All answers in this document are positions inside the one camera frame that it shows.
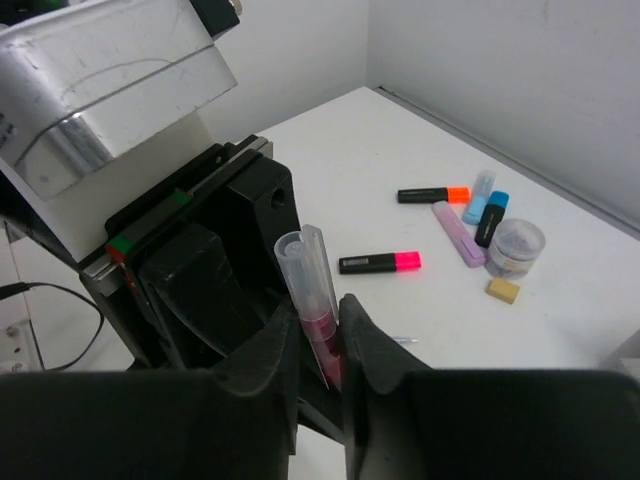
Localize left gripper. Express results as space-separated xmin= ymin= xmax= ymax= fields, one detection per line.
xmin=80 ymin=135 xmax=300 ymax=369

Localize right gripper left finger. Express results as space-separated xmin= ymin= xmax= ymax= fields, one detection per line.
xmin=1 ymin=303 xmax=299 ymax=479

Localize red gel pen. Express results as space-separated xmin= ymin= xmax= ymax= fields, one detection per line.
xmin=300 ymin=310 xmax=342 ymax=391

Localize blue cap black highlighter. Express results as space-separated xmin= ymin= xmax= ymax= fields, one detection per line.
xmin=474 ymin=191 xmax=510 ymax=248

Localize light blue highlighter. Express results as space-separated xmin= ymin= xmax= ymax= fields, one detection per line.
xmin=462 ymin=170 xmax=496 ymax=225

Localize round translucent tape dispenser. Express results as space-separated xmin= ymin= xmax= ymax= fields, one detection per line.
xmin=485 ymin=219 xmax=546 ymax=280

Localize lilac highlighter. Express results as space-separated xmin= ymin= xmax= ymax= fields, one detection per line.
xmin=432 ymin=201 xmax=486 ymax=268

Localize orange cap black highlighter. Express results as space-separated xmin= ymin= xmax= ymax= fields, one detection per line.
xmin=396 ymin=187 xmax=471 ymax=204

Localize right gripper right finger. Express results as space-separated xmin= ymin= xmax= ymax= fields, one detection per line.
xmin=339 ymin=294 xmax=639 ymax=479

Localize small tan eraser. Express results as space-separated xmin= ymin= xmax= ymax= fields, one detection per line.
xmin=485 ymin=278 xmax=520 ymax=305

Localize pink cap black highlighter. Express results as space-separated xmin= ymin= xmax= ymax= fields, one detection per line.
xmin=338 ymin=251 xmax=422 ymax=275

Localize blue gel pen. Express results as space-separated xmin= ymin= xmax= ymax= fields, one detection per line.
xmin=393 ymin=336 xmax=419 ymax=345

